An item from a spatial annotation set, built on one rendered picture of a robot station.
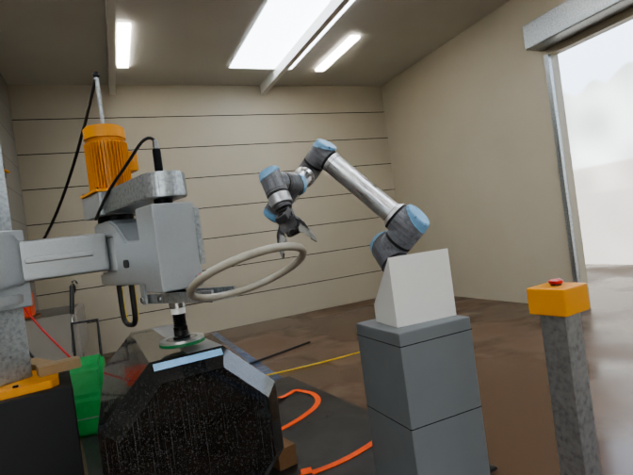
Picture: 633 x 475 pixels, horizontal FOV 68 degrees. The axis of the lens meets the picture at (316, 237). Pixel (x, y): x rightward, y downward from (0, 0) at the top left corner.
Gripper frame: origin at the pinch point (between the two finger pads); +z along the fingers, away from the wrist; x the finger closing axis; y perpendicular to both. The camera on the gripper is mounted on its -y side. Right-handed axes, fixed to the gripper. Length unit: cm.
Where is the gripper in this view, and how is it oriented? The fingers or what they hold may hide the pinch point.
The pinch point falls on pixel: (299, 251)
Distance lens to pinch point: 177.0
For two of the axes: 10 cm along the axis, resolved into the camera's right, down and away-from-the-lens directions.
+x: -8.6, 4.5, 2.5
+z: 3.8, 8.8, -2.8
